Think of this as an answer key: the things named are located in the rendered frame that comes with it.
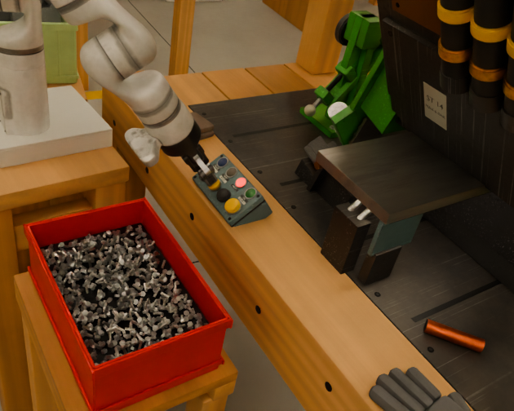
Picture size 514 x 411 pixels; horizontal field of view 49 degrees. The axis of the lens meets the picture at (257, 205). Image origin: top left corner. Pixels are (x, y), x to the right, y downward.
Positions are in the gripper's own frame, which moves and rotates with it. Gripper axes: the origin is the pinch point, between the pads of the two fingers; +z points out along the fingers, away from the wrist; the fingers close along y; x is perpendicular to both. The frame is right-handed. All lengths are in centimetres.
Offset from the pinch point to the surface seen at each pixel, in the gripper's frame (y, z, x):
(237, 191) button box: -4.5, 3.2, -2.4
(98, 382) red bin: -29.2, -12.5, 29.4
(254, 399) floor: 2, 96, 30
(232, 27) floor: 284, 184, -97
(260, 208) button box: -9.2, 5.6, -3.8
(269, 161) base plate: 7.2, 15.7, -13.1
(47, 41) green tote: 72, -1, 9
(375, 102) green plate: -12.5, -1.8, -30.3
